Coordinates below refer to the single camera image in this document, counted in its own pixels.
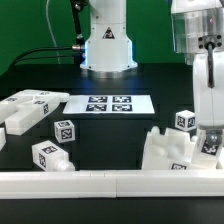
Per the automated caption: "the grey cable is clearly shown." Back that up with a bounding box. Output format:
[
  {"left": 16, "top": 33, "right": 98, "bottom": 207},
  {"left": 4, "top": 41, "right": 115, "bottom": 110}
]
[{"left": 45, "top": 0, "right": 63, "bottom": 65}]

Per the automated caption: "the white chair seat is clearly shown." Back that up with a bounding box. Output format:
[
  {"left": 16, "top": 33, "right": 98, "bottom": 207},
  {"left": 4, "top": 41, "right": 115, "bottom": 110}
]
[{"left": 141, "top": 126, "right": 197, "bottom": 170}]

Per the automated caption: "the white marker sheet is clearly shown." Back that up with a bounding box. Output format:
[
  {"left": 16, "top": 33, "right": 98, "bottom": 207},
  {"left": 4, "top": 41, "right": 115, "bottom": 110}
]
[{"left": 63, "top": 95, "right": 155, "bottom": 114}]

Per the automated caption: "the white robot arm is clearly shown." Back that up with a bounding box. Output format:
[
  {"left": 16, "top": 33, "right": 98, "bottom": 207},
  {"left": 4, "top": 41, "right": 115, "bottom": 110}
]
[{"left": 70, "top": 0, "right": 224, "bottom": 146}]

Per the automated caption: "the white chair back assembly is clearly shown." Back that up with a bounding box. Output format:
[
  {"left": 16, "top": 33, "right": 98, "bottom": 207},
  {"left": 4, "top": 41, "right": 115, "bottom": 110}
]
[{"left": 0, "top": 89, "right": 69, "bottom": 136}]

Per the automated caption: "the white left fence bar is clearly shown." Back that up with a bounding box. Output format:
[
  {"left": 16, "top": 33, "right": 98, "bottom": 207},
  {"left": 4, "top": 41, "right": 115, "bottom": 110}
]
[{"left": 0, "top": 128, "right": 6, "bottom": 151}]

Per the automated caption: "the white front fence bar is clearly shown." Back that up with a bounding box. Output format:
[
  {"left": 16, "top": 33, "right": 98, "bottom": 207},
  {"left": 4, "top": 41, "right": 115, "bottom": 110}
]
[{"left": 0, "top": 170, "right": 224, "bottom": 199}]

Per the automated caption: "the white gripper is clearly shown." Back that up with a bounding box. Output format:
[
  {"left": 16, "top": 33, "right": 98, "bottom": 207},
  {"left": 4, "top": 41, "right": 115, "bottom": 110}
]
[{"left": 193, "top": 52, "right": 224, "bottom": 146}]

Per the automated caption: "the white fence bar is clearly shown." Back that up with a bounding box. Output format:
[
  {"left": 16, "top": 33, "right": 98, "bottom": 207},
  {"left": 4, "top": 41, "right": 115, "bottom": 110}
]
[
  {"left": 0, "top": 128, "right": 6, "bottom": 151},
  {"left": 0, "top": 170, "right": 224, "bottom": 199}
]

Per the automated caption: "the black cable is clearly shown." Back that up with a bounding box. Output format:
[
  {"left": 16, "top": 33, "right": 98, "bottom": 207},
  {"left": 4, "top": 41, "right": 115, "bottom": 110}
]
[{"left": 9, "top": 0, "right": 88, "bottom": 69}]

